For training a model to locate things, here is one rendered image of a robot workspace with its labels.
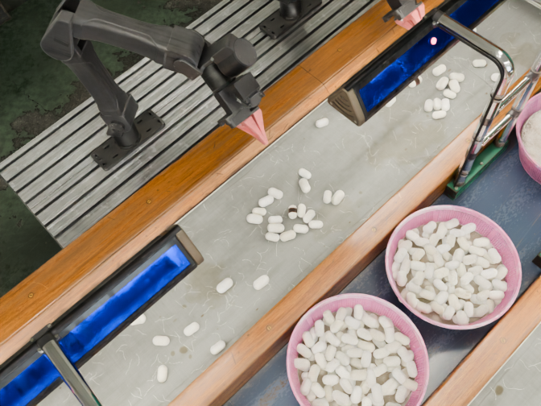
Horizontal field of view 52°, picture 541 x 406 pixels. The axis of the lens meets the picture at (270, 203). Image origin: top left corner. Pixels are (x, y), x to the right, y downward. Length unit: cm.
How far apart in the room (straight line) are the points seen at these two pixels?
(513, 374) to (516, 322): 10
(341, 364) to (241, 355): 20
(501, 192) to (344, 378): 58
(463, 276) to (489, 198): 25
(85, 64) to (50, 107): 137
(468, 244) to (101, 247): 79
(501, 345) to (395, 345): 19
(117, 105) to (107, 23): 26
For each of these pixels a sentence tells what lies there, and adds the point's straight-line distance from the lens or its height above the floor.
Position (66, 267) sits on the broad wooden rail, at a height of 76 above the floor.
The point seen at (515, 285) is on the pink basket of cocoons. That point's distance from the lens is 120.
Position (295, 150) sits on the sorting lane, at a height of 74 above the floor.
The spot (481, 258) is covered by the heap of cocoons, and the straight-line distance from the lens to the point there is 123.
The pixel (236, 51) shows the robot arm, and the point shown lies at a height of 105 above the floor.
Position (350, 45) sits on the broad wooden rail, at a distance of 148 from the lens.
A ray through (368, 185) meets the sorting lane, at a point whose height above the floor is 74.
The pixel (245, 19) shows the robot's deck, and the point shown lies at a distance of 172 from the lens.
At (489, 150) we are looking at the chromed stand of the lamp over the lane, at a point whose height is 71.
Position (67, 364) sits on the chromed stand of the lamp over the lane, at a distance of 80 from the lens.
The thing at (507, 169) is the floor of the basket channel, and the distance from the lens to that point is 143.
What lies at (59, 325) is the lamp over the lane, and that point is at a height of 111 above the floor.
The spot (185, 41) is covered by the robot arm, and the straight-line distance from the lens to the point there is 113.
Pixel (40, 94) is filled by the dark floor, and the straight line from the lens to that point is 267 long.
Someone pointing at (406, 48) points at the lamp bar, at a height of 110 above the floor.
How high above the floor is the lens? 184
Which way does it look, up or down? 62 degrees down
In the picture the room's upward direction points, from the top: 10 degrees counter-clockwise
